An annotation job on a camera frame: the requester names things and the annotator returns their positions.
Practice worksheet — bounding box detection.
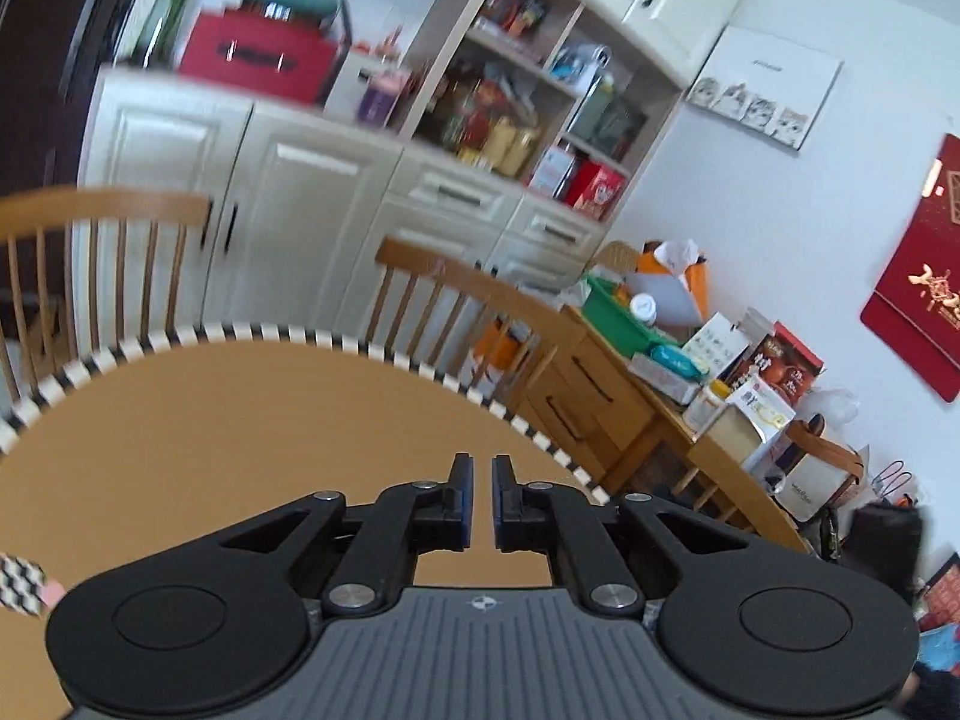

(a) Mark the wooden side cabinet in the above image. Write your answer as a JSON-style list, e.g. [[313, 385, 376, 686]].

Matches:
[[519, 307, 811, 553]]

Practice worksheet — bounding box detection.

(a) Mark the green plastic basket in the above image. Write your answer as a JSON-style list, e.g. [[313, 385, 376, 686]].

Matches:
[[581, 275, 679, 359]]

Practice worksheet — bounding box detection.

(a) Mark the right wooden chair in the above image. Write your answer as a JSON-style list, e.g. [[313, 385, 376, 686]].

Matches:
[[363, 236, 586, 411]]

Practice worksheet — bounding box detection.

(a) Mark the red snack box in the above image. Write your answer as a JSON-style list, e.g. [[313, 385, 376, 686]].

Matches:
[[565, 160, 626, 221]]

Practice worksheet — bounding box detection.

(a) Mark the white cabinet with shelves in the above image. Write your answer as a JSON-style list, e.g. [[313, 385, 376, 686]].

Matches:
[[78, 0, 740, 333]]

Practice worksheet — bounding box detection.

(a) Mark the red storage box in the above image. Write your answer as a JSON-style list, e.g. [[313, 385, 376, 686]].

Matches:
[[178, 11, 338, 104]]

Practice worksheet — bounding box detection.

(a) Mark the cat picture calendar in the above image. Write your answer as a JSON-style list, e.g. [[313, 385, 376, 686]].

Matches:
[[686, 26, 843, 151]]

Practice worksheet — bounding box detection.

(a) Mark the dark brown door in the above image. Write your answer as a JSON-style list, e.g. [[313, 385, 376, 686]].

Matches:
[[0, 0, 135, 195]]

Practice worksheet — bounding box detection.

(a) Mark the red wall hanging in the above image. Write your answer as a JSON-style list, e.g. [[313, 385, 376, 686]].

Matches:
[[861, 135, 960, 403]]

